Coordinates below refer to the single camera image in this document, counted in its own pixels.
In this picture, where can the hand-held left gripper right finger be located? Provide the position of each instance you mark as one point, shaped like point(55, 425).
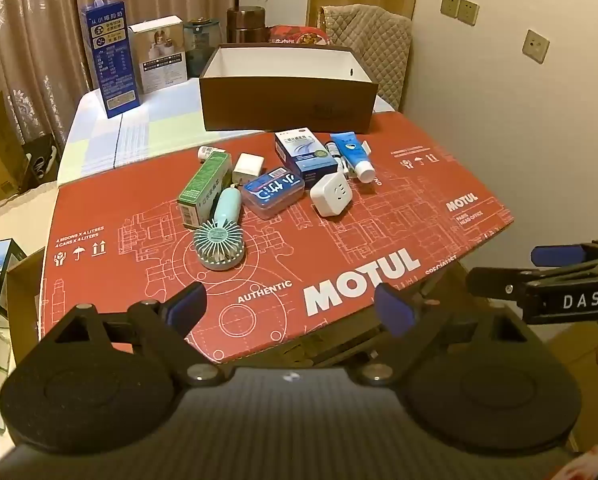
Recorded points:
point(396, 310)

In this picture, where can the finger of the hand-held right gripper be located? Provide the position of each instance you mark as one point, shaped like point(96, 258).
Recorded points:
point(496, 284)
point(556, 255)

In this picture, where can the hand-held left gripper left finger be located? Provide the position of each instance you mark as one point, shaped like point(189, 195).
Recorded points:
point(191, 305)

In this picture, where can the blue plastic case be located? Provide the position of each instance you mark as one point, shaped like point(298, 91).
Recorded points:
point(271, 192)

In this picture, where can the white pill bottle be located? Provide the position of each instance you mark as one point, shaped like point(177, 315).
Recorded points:
point(208, 153)

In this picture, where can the blue white medicine box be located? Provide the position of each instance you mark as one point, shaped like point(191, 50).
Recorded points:
point(301, 152)

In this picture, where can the teal handheld fan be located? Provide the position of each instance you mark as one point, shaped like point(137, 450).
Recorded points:
point(219, 242)

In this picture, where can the red printed cardboard sheet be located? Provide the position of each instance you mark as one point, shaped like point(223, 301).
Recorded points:
point(404, 205)

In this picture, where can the long green box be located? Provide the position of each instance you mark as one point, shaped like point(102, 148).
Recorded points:
point(204, 187)

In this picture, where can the white smart plug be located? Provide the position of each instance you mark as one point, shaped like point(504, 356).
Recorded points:
point(331, 192)

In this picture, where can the white charger cube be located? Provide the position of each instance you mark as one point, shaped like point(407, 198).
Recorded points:
point(247, 167)

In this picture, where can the blue white tube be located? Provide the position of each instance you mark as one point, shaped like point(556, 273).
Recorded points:
point(354, 155)

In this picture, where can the plain brown cardboard box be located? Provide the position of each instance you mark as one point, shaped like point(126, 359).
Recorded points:
point(24, 305)

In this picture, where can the checkered tablecloth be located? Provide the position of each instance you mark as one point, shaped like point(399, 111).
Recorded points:
point(129, 135)

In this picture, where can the black bag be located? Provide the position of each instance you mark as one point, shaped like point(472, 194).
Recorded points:
point(41, 160)

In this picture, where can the white product box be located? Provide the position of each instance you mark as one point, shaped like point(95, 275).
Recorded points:
point(161, 60)

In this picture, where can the tall blue carton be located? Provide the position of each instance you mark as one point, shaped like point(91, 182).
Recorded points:
point(111, 60)

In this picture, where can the beige quilted chair cover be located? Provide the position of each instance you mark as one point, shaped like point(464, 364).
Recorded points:
point(374, 40)

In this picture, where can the brown thermos pot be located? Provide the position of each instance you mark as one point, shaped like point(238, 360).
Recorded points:
point(246, 25)

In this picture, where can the red snack package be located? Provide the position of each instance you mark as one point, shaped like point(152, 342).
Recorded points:
point(299, 37)

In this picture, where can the beige patterned curtain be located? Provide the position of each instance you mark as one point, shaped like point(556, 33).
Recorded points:
point(39, 35)

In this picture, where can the beige wall socket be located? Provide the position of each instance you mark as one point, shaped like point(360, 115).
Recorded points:
point(535, 46)
point(449, 5)
point(468, 11)

